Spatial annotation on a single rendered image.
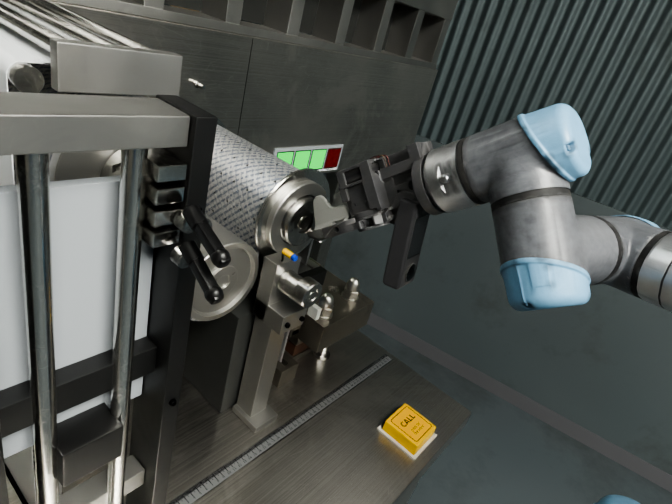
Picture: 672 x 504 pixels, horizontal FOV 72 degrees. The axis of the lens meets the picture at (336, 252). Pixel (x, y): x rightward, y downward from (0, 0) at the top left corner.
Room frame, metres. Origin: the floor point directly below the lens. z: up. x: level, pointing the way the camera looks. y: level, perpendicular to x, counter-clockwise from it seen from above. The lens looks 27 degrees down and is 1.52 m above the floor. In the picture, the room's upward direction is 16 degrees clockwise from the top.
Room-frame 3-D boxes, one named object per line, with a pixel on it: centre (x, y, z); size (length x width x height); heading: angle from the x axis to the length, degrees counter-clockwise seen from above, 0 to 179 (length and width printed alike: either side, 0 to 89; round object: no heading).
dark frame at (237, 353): (0.67, 0.23, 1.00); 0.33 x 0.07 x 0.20; 57
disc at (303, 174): (0.62, 0.07, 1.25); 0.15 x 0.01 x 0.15; 147
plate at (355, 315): (0.85, 0.11, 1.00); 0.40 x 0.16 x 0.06; 57
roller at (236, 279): (0.58, 0.24, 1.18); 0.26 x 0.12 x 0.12; 57
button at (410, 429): (0.62, -0.21, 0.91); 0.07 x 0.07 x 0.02; 57
